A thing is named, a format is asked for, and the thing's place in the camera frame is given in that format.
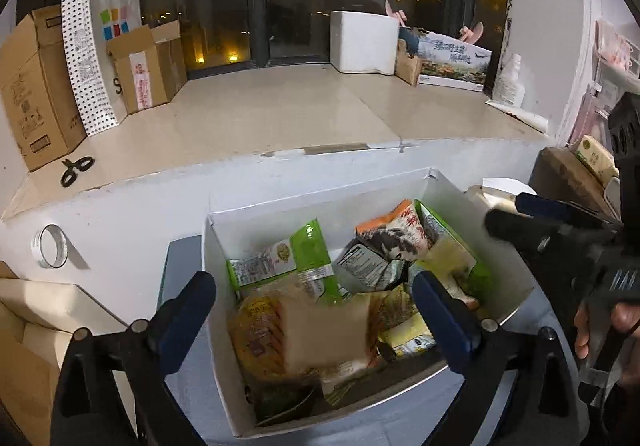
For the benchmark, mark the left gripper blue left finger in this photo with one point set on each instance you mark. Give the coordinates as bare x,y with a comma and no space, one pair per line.
175,326

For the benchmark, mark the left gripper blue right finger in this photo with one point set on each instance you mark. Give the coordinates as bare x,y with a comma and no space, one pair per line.
455,329

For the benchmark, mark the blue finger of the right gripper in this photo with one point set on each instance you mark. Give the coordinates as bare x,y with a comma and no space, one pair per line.
551,242
564,212

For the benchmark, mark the beige orange-edged snack packet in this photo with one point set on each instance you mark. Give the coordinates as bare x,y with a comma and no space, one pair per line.
318,335

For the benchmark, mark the person's right hand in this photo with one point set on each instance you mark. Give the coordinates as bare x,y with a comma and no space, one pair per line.
625,321

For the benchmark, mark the wooden side table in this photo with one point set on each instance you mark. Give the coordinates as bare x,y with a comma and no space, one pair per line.
558,174

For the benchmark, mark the orange snack bag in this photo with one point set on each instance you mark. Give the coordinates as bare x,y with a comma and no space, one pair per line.
396,235

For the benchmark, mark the white spray bottle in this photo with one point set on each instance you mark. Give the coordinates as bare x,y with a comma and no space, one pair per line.
508,88

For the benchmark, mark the cream sofa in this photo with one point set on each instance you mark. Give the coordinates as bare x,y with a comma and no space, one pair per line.
38,320

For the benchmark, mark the green snack bag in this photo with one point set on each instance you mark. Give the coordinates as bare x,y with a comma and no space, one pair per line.
302,256

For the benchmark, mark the white tape roll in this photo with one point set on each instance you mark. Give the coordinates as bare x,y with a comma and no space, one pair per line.
50,247

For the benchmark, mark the white clear storage rack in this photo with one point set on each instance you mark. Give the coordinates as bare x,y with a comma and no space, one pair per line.
615,64

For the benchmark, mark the white storage box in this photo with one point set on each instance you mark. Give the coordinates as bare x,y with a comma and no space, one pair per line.
259,399

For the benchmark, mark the black scissors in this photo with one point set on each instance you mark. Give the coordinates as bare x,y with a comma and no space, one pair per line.
73,168

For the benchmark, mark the long printed landscape box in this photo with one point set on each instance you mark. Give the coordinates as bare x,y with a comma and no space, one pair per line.
449,62

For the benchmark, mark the small open cardboard box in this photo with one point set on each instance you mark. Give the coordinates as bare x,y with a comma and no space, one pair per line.
149,65

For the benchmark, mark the white styrofoam box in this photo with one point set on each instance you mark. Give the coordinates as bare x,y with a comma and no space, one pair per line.
363,43

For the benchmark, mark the large brown cardboard box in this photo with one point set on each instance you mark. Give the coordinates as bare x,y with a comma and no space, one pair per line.
36,91

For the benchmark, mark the white dotted paper bag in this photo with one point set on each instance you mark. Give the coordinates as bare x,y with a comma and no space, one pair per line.
87,26

